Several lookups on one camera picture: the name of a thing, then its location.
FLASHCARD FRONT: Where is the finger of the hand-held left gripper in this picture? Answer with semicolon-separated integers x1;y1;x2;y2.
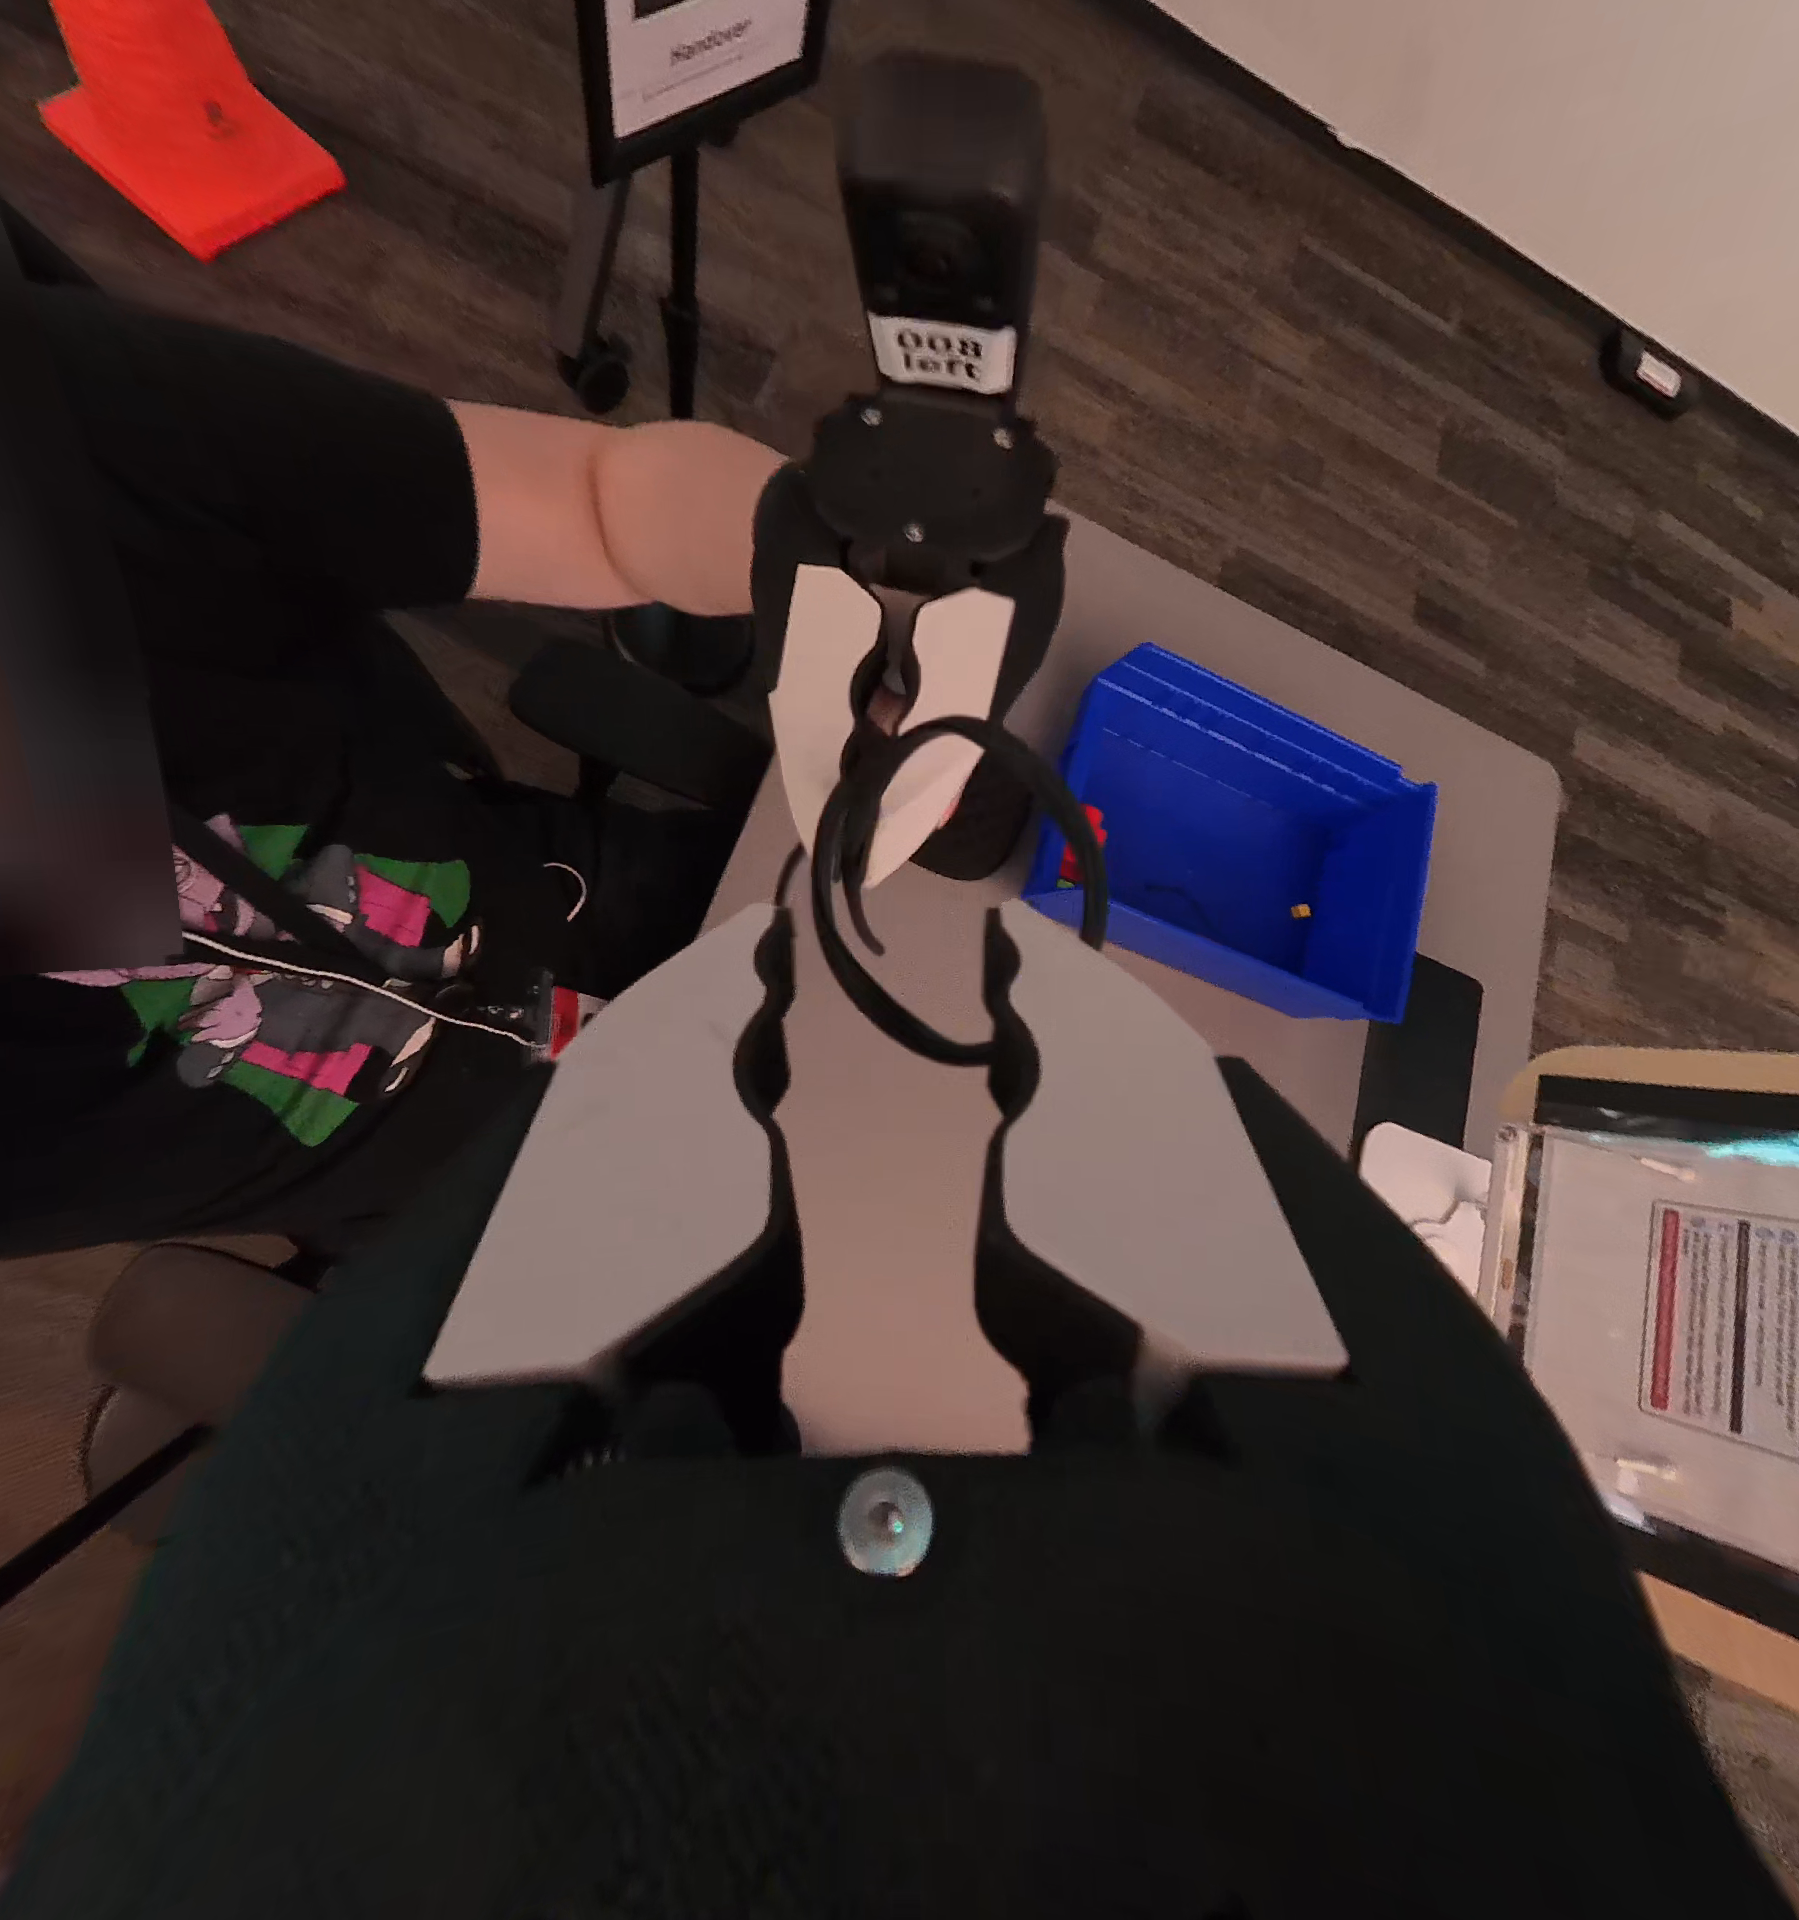
856;585;1016;890
771;567;901;871

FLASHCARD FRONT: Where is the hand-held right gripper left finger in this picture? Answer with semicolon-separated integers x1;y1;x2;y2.
416;900;811;1384

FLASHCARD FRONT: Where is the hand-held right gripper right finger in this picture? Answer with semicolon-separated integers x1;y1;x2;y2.
974;900;1359;1378

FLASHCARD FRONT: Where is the black cable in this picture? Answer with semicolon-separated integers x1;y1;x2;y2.
801;718;1112;1066

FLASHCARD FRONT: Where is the blue plastic bin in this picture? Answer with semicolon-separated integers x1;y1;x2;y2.
1016;646;1440;1023

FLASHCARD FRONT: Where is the person's left forearm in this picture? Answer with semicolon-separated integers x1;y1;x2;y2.
450;402;792;619

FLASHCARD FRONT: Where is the black chair armrest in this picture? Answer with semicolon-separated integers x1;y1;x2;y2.
510;646;769;823

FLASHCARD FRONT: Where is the black table mat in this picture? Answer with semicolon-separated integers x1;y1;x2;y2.
1352;948;1485;1159

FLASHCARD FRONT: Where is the framed marker sign on stand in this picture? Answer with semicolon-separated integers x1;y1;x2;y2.
554;0;834;418

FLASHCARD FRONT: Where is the floor power outlet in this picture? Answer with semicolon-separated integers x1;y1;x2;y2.
1601;325;1700;423

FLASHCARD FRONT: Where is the instruction sign on stand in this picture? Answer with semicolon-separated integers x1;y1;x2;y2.
1489;1049;1799;1716

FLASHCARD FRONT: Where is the white cord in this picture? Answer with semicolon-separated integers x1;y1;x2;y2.
180;866;581;1045

